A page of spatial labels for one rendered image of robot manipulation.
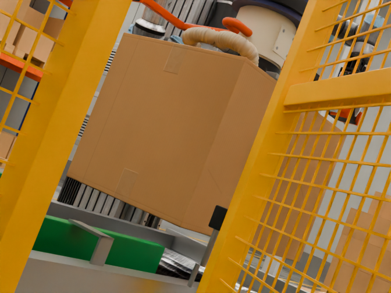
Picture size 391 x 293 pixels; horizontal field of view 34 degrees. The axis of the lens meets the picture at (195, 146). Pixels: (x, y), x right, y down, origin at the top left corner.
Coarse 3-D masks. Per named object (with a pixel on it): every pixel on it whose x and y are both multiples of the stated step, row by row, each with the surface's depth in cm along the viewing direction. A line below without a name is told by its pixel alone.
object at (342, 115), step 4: (332, 112) 222; (340, 112) 220; (348, 112) 218; (360, 112) 224; (340, 116) 219; (344, 116) 218; (352, 116) 222; (356, 116) 224; (360, 116) 223; (340, 120) 226; (344, 120) 223; (352, 120) 221; (356, 120) 224; (356, 124) 223
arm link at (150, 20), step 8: (160, 0) 227; (168, 0) 228; (144, 8) 232; (168, 8) 231; (144, 16) 230; (152, 16) 229; (160, 16) 229; (136, 24) 231; (144, 24) 229; (152, 24) 230; (160, 24) 231; (128, 32) 231; (136, 32) 231; (144, 32) 229; (152, 32) 229; (160, 32) 231
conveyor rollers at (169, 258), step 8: (168, 256) 201; (176, 256) 211; (160, 264) 179; (168, 264) 179; (176, 264) 188; (184, 264) 197; (192, 264) 206; (160, 272) 158; (168, 272) 166; (176, 272) 175; (184, 272) 175; (200, 272) 193; (200, 280) 171
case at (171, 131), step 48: (144, 48) 158; (192, 48) 149; (144, 96) 154; (192, 96) 145; (240, 96) 142; (96, 144) 159; (144, 144) 150; (192, 144) 141; (240, 144) 146; (336, 144) 183; (144, 192) 145; (192, 192) 138; (288, 192) 169; (288, 240) 176
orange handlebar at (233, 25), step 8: (144, 0) 176; (152, 0) 178; (152, 8) 179; (160, 8) 181; (168, 16) 184; (176, 24) 188; (184, 24) 189; (192, 24) 187; (224, 24) 167; (232, 24) 165; (240, 24) 165; (248, 32) 168; (344, 112) 218
